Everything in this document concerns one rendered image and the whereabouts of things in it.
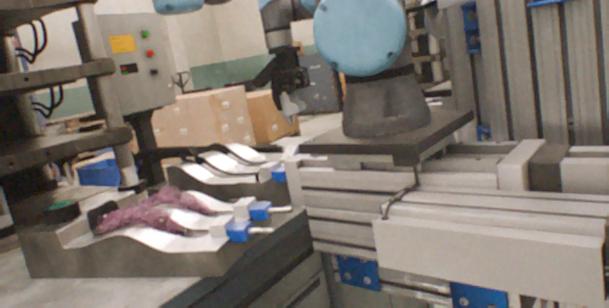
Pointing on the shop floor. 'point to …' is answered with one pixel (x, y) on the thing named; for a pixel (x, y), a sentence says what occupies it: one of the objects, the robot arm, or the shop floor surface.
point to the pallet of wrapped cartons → (204, 120)
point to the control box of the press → (134, 75)
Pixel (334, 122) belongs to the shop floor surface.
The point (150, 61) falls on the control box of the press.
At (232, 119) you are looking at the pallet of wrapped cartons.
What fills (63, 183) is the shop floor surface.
